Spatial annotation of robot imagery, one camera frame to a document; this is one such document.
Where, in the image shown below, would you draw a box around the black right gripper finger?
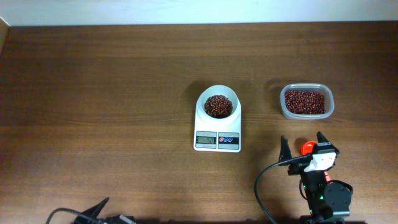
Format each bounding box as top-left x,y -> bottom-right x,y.
279,136 -> 292,166
317,131 -> 331,146

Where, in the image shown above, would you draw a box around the red beans in bowl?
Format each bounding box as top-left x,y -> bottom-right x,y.
204,95 -> 233,119

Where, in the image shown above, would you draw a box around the black right camera cable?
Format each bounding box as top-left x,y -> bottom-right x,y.
254,154 -> 312,224

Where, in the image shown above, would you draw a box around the red adzuki beans in container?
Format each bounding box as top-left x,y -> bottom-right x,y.
284,90 -> 325,114

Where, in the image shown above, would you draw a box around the white metal bowl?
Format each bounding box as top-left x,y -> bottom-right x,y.
197,85 -> 241,120

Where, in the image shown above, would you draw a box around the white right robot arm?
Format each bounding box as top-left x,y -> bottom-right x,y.
279,132 -> 353,223

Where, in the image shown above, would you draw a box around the orange plastic measuring scoop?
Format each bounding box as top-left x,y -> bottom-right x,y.
300,141 -> 331,182

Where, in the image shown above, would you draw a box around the white digital kitchen scale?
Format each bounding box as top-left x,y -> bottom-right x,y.
193,92 -> 243,153

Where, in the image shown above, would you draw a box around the clear plastic bean container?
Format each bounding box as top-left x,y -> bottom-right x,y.
280,83 -> 335,120

